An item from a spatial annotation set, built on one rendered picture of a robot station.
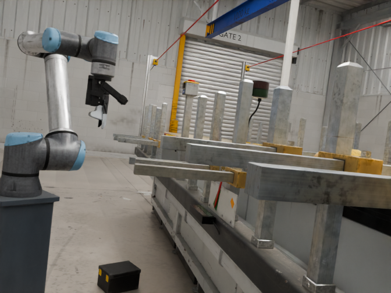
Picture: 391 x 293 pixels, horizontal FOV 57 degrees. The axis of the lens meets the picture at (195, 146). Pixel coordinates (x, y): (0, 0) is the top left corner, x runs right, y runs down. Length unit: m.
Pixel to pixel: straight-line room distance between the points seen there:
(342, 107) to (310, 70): 10.78
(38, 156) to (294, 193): 1.47
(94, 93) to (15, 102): 7.64
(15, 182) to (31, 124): 7.31
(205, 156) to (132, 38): 8.79
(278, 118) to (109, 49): 0.75
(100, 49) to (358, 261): 1.09
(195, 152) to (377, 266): 0.56
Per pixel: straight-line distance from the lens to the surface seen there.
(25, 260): 1.78
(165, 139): 0.80
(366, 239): 0.98
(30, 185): 1.72
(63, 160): 1.74
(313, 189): 0.35
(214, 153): 0.56
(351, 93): 0.73
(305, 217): 1.18
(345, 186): 0.36
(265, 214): 0.95
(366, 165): 0.66
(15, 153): 1.70
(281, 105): 0.93
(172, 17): 9.68
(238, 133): 1.15
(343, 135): 0.72
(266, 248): 0.97
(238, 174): 1.09
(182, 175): 1.07
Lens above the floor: 0.99
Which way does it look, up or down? 3 degrees down
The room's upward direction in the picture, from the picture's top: 7 degrees clockwise
